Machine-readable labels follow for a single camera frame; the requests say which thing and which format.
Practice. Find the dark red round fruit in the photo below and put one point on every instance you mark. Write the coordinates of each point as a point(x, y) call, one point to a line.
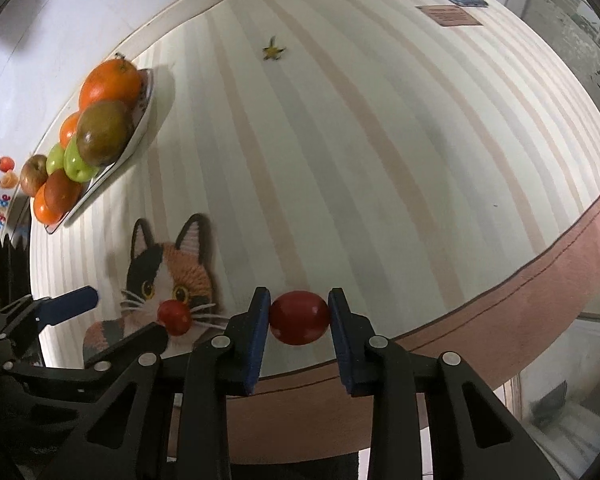
point(60, 191)

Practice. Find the brown apple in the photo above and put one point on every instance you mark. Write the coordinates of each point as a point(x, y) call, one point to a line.
point(32, 175)

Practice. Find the red cherry tomato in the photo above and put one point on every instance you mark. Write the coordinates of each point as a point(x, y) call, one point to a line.
point(174, 318)
point(299, 317)

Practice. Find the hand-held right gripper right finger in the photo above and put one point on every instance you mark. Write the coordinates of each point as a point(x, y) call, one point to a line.
point(342, 345)

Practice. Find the small orange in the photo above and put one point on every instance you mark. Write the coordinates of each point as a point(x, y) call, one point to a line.
point(69, 131)

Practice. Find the brown mat label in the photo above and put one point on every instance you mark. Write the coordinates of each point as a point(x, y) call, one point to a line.
point(450, 15)

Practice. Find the green apple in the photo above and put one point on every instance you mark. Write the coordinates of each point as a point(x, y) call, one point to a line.
point(55, 159)
point(80, 167)

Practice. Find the small yellow fruit stem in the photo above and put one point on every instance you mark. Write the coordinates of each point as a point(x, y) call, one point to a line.
point(273, 50)

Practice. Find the brown-green round fruit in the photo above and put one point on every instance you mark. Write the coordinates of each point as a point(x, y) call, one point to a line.
point(104, 132)

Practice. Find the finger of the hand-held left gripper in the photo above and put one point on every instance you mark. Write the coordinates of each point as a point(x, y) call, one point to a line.
point(130, 347)
point(70, 305)

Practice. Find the oval floral plate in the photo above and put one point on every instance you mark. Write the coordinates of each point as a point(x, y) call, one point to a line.
point(130, 136)

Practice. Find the large orange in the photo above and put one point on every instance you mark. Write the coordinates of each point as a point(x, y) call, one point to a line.
point(107, 82)

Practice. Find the striped cat print mat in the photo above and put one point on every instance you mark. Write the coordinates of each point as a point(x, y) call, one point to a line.
point(380, 160)

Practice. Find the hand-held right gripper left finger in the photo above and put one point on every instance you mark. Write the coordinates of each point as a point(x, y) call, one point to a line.
point(257, 345)

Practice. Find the medium orange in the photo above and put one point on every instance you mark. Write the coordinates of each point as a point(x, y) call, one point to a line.
point(45, 212)

